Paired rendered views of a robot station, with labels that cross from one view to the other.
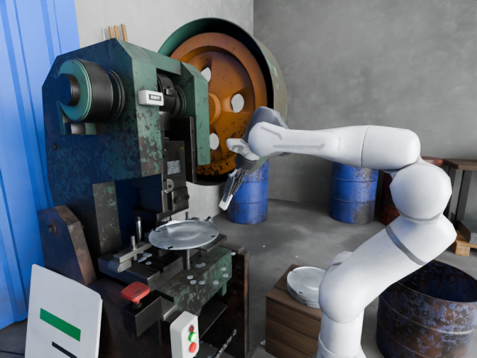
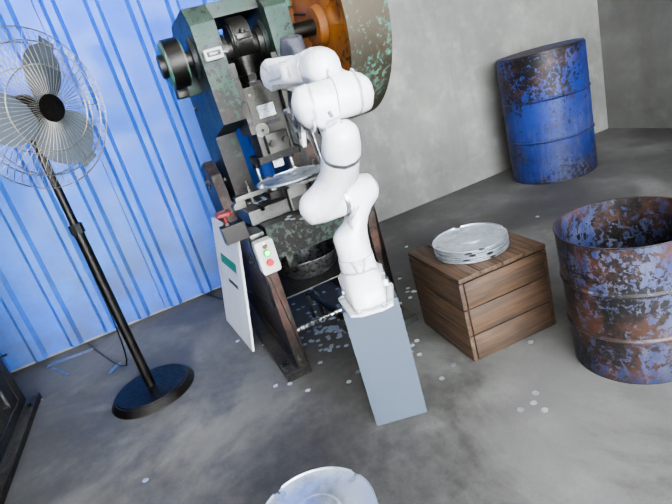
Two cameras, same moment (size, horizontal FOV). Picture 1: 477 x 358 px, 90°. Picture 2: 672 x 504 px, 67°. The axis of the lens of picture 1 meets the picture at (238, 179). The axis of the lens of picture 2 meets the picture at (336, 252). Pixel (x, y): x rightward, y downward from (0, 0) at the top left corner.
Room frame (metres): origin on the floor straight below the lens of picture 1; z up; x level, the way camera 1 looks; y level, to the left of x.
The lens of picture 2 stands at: (-0.54, -1.28, 1.15)
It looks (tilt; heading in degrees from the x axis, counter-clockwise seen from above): 20 degrees down; 43
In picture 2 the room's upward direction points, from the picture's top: 16 degrees counter-clockwise
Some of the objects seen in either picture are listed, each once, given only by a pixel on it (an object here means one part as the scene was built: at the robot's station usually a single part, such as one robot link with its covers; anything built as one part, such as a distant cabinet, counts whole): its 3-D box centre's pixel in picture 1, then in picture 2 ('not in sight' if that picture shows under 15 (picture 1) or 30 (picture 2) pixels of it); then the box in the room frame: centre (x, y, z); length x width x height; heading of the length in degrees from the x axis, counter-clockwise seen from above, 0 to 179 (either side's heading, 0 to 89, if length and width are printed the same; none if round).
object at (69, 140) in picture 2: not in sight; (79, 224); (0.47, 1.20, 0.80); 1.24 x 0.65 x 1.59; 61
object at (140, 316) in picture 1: (144, 326); (238, 243); (0.64, 0.29, 0.62); 0.10 x 0.06 x 0.20; 151
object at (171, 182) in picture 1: (166, 172); (265, 117); (1.00, 0.31, 1.04); 0.17 x 0.15 x 0.30; 61
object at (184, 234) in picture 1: (184, 233); (289, 176); (0.96, 0.23, 0.78); 0.29 x 0.29 x 0.01
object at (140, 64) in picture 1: (141, 212); (269, 162); (1.09, 0.47, 0.83); 0.79 x 0.43 x 1.34; 61
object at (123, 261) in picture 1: (131, 248); (247, 192); (0.87, 0.42, 0.76); 0.17 x 0.06 x 0.10; 151
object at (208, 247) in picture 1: (194, 249); (298, 192); (0.93, 0.19, 0.72); 0.25 x 0.14 x 0.14; 61
